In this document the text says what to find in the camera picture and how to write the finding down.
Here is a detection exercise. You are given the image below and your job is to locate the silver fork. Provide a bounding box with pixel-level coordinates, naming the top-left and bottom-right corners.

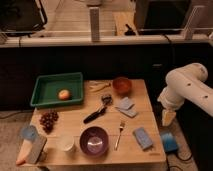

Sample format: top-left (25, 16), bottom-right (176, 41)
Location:
top-left (114, 120), bottom-right (125, 151)

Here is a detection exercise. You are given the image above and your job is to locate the black dish brush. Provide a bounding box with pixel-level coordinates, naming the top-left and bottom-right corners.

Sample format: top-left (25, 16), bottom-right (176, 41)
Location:
top-left (83, 94), bottom-right (113, 124)

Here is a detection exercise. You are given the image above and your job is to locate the white vertical post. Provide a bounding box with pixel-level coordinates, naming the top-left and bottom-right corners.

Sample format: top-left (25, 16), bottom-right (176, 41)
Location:
top-left (89, 7), bottom-right (100, 42)

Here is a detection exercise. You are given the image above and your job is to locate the white cup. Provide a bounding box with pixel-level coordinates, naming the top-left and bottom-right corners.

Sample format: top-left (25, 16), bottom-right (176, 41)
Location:
top-left (57, 134), bottom-right (75, 154)

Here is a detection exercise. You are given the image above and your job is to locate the purple bowl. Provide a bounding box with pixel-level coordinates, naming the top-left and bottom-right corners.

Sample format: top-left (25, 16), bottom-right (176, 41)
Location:
top-left (79, 126), bottom-right (109, 157)

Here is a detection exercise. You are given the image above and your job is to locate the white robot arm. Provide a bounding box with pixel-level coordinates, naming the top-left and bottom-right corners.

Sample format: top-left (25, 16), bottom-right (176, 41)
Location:
top-left (157, 63), bottom-right (213, 126)

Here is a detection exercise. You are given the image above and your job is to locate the peach apple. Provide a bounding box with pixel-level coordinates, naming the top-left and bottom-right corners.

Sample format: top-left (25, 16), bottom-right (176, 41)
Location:
top-left (58, 89), bottom-right (71, 100)

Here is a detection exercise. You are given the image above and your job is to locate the blue lid cup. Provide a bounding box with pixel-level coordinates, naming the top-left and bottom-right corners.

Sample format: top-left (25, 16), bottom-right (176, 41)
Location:
top-left (20, 125), bottom-right (38, 142)

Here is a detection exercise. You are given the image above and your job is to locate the orange bowl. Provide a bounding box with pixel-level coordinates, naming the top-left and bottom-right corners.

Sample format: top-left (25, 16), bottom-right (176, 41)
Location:
top-left (112, 77), bottom-right (132, 95)

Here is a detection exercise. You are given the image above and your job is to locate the black small object on desk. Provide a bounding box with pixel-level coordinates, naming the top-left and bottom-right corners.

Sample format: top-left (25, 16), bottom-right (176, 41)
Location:
top-left (124, 24), bottom-right (136, 36)

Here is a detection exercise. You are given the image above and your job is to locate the orange carrot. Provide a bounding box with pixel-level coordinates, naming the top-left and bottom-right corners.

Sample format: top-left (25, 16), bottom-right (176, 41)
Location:
top-left (16, 140), bottom-right (32, 166)

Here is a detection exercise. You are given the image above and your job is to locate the yellow banana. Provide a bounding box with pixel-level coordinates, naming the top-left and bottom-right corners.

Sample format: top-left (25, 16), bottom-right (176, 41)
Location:
top-left (89, 81), bottom-right (110, 92)

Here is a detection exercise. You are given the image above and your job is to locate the bunch of red grapes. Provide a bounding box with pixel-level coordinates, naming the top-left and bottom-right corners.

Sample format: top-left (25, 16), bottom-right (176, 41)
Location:
top-left (39, 111), bottom-right (59, 134)

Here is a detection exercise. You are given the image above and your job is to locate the black monitor left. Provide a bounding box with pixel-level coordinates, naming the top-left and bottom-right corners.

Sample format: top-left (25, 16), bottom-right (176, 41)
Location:
top-left (0, 0), bottom-right (48, 32)

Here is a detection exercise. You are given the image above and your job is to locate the grey folded cloth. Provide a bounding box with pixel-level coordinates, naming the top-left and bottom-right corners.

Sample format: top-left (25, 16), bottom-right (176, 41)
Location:
top-left (115, 97), bottom-right (137, 118)

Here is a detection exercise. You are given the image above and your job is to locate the green plastic tray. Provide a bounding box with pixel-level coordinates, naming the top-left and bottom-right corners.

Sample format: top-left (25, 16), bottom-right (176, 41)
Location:
top-left (30, 72), bottom-right (84, 108)

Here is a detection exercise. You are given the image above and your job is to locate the blue device on floor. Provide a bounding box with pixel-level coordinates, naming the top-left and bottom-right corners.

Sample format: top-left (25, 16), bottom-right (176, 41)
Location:
top-left (161, 132), bottom-right (178, 153)

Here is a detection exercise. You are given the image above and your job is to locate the black monitor right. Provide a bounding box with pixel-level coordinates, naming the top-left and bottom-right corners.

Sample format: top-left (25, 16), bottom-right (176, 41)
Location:
top-left (133, 0), bottom-right (191, 35)

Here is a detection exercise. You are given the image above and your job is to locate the black monitor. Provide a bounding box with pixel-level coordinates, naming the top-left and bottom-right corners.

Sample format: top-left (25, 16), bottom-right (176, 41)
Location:
top-left (133, 0), bottom-right (191, 35)
top-left (0, 0), bottom-right (48, 32)

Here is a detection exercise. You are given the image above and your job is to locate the blue sponge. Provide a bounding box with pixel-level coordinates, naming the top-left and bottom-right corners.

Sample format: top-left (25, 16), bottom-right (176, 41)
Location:
top-left (133, 127), bottom-right (153, 150)

